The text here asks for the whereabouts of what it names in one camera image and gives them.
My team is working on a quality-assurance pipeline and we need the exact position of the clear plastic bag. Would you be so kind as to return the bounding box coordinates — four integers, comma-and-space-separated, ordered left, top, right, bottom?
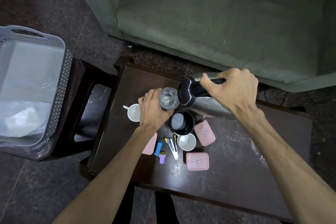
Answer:
0, 100, 53, 138

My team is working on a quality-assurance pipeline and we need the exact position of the person's right leg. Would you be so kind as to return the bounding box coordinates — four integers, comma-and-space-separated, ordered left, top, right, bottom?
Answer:
154, 191, 179, 224

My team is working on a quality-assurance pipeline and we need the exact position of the brown plastic stool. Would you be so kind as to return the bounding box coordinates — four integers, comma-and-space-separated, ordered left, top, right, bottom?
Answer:
31, 58, 117, 162

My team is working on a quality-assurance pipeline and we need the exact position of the white cup with handle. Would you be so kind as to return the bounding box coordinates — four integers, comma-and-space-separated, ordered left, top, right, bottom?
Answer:
122, 104, 142, 122

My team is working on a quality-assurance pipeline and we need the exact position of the white nail clipper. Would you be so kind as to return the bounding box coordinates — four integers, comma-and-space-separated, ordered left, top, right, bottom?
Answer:
168, 138, 179, 160

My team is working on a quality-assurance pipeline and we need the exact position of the pink lidded container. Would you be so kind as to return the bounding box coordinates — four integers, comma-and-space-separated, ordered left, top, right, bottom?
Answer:
142, 132, 158, 156
193, 121, 216, 146
185, 152, 209, 171

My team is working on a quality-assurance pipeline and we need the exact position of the person's left leg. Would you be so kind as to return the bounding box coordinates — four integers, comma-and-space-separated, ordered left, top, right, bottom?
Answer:
112, 184, 135, 224

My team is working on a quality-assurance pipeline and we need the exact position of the green fabric sofa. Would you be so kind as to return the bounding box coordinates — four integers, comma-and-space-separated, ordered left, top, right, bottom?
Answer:
67, 0, 336, 93

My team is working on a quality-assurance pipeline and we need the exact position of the person's right forearm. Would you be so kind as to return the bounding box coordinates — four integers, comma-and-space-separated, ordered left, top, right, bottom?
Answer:
232, 104, 336, 224

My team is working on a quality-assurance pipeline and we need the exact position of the stainless steel electric kettle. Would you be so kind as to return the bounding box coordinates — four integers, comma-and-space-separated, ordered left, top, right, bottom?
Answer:
177, 72, 237, 120

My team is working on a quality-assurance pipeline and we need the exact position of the grey perforated plastic basket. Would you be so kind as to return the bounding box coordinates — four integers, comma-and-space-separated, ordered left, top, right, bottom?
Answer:
0, 25, 73, 153

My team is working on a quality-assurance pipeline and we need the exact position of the person's left hand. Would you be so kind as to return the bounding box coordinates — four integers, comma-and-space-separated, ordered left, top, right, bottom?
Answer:
138, 88, 174, 131

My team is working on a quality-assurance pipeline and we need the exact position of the clear drinking glass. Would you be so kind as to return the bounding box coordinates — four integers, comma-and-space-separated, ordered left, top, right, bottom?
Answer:
159, 87, 180, 111

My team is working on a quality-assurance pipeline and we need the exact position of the small white cup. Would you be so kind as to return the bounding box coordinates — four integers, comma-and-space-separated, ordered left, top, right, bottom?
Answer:
176, 133, 197, 152

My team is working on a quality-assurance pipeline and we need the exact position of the person's right hand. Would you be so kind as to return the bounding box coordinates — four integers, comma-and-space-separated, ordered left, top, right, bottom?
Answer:
199, 68, 259, 114

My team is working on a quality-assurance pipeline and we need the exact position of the person's leg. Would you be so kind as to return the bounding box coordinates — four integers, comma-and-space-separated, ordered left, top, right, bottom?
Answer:
112, 184, 135, 224
154, 191, 179, 224

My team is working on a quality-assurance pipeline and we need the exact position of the person's left forearm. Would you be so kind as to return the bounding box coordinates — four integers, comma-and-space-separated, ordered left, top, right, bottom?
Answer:
52, 124, 165, 224

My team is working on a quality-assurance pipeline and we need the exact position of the black cable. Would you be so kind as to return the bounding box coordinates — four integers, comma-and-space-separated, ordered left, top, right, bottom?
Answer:
263, 88, 288, 107

